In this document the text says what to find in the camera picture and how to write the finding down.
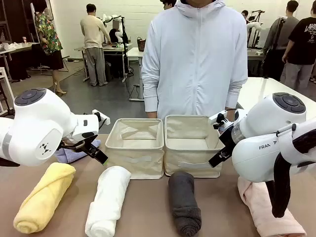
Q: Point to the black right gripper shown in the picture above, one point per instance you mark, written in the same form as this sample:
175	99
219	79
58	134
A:
228	137

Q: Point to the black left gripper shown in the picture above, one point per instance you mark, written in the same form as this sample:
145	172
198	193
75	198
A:
79	144

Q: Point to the lavender blue towel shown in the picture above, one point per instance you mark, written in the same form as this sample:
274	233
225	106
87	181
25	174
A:
69	155

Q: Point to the white towel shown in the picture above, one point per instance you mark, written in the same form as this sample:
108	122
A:
108	200

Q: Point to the dark grey towel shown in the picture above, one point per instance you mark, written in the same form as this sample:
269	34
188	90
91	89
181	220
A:
185	200

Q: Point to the pink towel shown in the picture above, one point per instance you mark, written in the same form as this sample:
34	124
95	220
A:
259	205

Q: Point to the yellow towel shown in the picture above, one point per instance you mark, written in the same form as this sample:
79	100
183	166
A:
44	197

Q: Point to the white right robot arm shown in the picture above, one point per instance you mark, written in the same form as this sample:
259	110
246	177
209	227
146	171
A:
266	138

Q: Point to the person's right forearm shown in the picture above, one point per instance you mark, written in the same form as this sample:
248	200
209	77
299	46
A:
150	96

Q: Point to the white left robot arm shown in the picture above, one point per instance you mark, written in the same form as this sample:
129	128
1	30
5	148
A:
37	118

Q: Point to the person's left forearm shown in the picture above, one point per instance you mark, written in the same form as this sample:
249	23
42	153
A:
234	95

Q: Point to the person's right hand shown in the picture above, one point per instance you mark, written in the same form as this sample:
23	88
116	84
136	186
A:
152	115

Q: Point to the beige fabric basket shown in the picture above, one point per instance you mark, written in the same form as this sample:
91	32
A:
134	163
192	165

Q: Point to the large white table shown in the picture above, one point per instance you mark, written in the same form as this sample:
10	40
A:
259	91

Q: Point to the person in white hoodie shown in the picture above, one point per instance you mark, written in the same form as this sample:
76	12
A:
195	61

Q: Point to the cluttered grey work desk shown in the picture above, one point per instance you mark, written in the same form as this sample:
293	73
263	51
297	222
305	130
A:
113	48

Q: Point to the white standing desk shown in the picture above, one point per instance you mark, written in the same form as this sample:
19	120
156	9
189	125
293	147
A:
134	53

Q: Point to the man in beige shirt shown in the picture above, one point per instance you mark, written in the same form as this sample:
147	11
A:
93	44

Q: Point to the seated background person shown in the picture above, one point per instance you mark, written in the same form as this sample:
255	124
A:
114	34

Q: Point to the woman in floral shirt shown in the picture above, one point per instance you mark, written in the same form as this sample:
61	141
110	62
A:
48	39

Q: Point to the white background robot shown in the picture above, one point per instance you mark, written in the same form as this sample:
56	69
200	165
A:
109	18

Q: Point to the person in grey sweater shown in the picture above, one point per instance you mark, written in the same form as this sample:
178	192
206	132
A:
279	39

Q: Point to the person in black t-shirt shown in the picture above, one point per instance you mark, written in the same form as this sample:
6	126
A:
302	49

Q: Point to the person behind in cap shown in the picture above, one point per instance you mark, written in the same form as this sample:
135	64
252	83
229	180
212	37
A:
169	4

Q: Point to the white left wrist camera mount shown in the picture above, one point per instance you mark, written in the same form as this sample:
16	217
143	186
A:
102	117

